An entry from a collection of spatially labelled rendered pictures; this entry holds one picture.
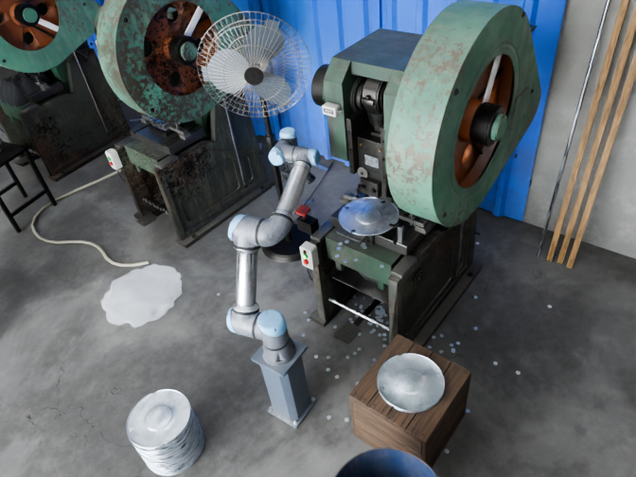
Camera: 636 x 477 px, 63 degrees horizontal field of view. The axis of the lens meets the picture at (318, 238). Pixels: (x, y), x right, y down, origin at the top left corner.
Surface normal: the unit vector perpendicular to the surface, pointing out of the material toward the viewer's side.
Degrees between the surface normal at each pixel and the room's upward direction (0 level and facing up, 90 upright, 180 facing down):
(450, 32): 22
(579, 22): 90
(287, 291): 0
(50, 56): 90
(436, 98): 53
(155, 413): 0
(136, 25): 90
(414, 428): 0
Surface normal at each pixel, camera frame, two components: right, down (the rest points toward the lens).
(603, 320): -0.11, -0.75
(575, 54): -0.62, 0.56
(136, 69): 0.76, 0.37
